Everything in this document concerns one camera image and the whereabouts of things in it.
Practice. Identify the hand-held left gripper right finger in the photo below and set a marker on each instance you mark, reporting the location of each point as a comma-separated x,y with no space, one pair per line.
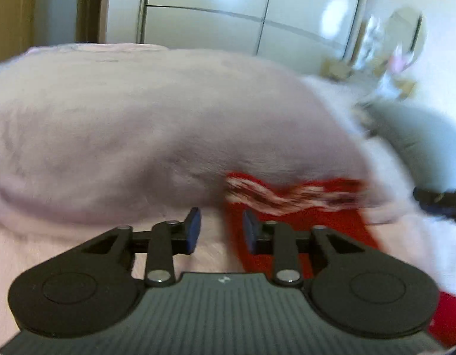
250,231

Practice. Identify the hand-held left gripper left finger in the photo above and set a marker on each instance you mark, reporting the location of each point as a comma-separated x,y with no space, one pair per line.
193,231

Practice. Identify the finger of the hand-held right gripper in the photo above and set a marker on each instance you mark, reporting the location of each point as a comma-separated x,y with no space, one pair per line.
441,203

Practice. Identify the red knitted sweater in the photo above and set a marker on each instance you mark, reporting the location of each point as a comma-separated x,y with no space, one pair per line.
305,210

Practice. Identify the grey-blue pillow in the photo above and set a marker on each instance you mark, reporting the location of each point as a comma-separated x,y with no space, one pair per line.
420,140

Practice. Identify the pink fuzzy blanket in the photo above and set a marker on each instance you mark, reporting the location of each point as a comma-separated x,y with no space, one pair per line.
146,125

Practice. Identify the white fluffy blanket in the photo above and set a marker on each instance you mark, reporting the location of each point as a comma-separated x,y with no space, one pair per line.
335,96

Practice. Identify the light pink bedsheet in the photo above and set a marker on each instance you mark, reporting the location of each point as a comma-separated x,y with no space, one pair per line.
35,251

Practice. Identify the round mirror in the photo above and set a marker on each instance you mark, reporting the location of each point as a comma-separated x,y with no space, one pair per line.
407,37

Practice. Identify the white wardrobe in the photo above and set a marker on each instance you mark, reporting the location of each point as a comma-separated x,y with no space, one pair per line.
250,7

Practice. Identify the tan wooden door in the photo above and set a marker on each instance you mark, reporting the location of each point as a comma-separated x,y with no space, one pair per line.
9,11

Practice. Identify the wooden door frame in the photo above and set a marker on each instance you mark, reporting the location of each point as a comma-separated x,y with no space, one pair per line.
90,5

